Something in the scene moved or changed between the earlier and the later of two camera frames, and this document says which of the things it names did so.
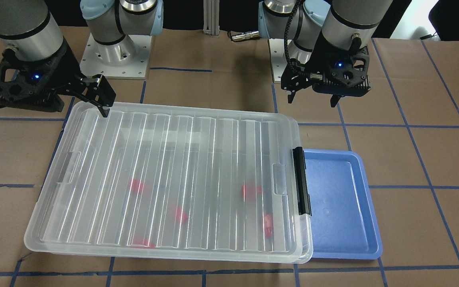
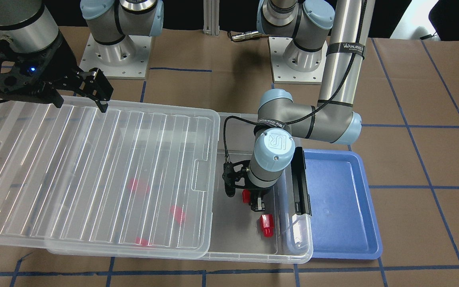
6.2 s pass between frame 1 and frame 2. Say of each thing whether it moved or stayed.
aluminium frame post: stayed
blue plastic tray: stayed
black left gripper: moved
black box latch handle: stayed
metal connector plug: stayed
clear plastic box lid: moved
